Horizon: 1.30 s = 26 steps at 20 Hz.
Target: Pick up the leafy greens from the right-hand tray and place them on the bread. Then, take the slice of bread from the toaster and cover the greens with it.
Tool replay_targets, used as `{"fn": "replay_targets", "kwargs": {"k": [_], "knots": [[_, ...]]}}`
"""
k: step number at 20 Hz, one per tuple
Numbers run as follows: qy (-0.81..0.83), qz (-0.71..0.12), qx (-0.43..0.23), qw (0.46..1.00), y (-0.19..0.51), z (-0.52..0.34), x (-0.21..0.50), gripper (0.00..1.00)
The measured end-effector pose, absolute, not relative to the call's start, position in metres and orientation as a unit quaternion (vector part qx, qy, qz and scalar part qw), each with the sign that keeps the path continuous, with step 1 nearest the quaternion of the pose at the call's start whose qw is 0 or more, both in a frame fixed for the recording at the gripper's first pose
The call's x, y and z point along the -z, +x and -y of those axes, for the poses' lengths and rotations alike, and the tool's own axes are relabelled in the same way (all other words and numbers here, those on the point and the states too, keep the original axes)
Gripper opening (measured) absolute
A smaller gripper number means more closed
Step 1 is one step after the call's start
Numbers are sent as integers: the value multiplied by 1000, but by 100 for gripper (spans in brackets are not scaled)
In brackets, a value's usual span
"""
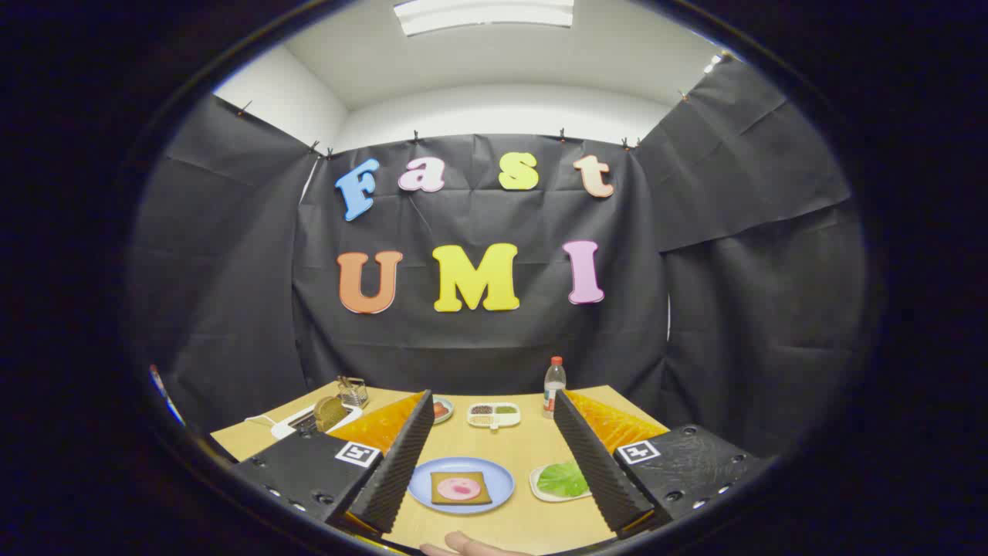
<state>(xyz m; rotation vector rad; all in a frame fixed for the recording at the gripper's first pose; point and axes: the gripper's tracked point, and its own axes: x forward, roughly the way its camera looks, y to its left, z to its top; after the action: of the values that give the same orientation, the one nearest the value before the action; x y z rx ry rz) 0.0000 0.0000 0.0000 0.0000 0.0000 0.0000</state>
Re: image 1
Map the white toaster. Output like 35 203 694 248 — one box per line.
270 398 364 441

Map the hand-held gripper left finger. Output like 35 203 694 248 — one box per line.
232 390 435 537

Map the colourful printed object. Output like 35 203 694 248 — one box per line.
149 364 186 425

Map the toast slice under ham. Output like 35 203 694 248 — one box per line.
430 471 493 506

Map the green lettuce leaf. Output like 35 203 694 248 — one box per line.
536 462 591 499

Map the clear bottle with red cap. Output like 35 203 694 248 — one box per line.
543 356 567 420

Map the white divided condiment dish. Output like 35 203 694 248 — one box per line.
466 402 522 430

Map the metal wire utensil holder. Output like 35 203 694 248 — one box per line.
337 375 370 409

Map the blue plate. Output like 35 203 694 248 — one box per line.
408 456 516 515

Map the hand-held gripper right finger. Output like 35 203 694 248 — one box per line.
553 390 773 539

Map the brown toasted bread slice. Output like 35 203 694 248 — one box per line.
313 396 350 432

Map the ceiling light panel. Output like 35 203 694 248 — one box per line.
394 0 576 37

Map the small white plate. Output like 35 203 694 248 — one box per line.
529 462 594 503

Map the black backdrop cloth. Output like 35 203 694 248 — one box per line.
127 54 869 464

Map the pink ham slice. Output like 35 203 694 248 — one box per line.
438 476 484 501

